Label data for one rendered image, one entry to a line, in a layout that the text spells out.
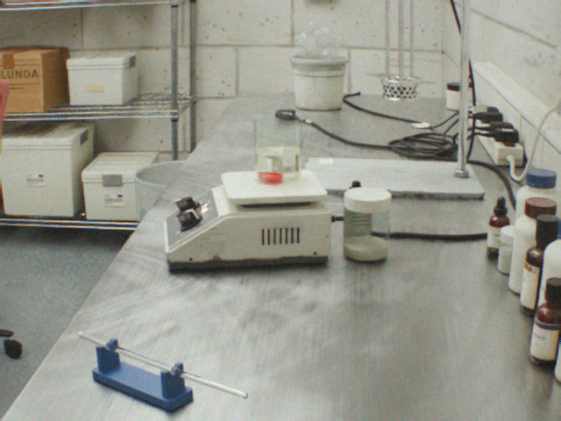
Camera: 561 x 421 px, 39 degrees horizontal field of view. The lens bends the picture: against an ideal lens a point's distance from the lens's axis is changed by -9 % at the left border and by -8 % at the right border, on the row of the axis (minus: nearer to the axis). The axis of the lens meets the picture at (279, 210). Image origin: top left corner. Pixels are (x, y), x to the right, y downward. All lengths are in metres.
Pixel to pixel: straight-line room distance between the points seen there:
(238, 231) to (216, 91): 2.49
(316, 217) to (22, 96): 2.35
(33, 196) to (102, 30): 0.77
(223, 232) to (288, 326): 0.18
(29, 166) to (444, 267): 2.47
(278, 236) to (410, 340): 0.25
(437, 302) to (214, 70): 2.62
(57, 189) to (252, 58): 0.95
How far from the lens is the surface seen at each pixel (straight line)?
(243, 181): 1.09
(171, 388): 0.74
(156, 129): 3.58
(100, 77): 3.27
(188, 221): 1.05
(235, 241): 1.03
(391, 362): 0.82
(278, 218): 1.03
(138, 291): 0.99
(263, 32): 3.45
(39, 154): 3.32
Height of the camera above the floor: 1.13
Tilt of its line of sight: 17 degrees down
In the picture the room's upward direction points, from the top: straight up
